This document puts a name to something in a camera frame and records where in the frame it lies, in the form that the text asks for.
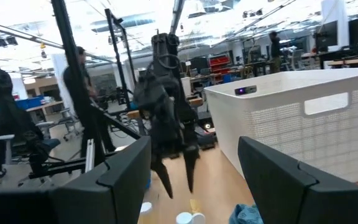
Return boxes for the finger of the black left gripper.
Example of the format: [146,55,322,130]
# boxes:
[183,144,201,193]
[150,151,174,199]

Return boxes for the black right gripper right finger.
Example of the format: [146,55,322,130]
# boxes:
[237,136,358,224]

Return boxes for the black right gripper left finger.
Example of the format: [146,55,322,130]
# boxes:
[0,136,152,224]

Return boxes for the silver aluminium bar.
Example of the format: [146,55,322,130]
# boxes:
[85,138,96,174]

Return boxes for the teal patterned cloth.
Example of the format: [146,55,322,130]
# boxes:
[228,203,264,224]

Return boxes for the red storage bins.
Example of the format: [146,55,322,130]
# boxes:
[209,55,231,76]

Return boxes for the person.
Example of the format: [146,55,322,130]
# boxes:
[268,30,283,74]
[62,45,117,158]

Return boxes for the grey stool chair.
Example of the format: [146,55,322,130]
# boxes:
[58,107,81,141]

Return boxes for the wooden desk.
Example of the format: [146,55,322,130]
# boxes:
[327,55,358,67]

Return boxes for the black monitor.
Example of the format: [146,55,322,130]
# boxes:
[348,17,358,48]
[314,21,339,52]

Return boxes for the white square column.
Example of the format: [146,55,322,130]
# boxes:
[320,0,350,48]

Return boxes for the black frame base bar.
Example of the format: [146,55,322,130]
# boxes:
[27,151,118,180]

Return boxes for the thin black frame post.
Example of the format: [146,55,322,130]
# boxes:
[104,8,137,110]

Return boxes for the black camera with purple light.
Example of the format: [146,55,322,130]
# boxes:
[234,85,258,96]

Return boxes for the ceiling track rail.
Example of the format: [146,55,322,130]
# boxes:
[0,17,115,63]

